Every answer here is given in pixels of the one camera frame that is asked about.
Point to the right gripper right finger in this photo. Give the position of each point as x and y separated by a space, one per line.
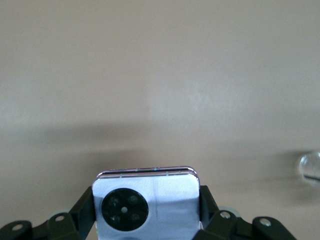
225 225

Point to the lilac flip phone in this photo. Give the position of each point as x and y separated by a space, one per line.
170 205

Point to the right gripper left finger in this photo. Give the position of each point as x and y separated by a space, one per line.
75 220

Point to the clear plastic cup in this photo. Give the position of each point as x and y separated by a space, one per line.
310 165

